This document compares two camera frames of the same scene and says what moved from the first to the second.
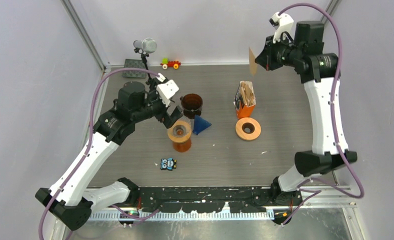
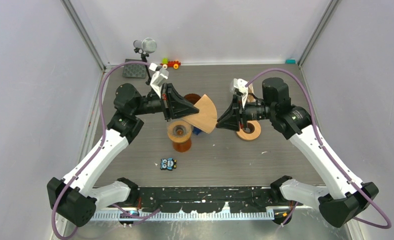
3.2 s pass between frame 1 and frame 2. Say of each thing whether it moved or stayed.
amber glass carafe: stayed
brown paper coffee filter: moved
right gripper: moved
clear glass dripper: stayed
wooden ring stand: stayed
